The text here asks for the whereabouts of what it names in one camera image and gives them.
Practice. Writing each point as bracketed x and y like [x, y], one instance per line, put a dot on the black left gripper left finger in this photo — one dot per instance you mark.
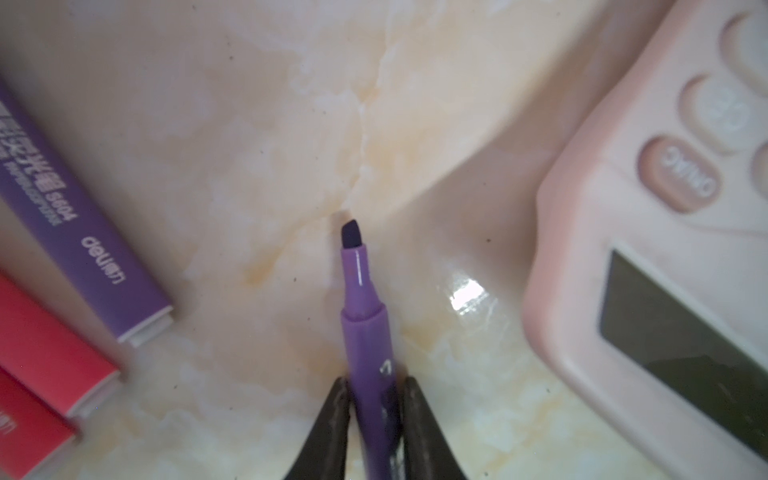
[323, 454]

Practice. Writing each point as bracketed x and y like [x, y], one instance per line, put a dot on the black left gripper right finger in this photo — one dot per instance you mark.
[427, 454]

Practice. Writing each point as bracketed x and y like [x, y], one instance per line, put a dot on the purple highlighter pen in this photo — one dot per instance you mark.
[370, 357]
[45, 194]

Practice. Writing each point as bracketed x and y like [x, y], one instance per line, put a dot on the pink highlighter pen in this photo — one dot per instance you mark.
[52, 361]
[33, 437]

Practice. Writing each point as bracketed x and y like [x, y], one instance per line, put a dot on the white pink calculator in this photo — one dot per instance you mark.
[648, 290]

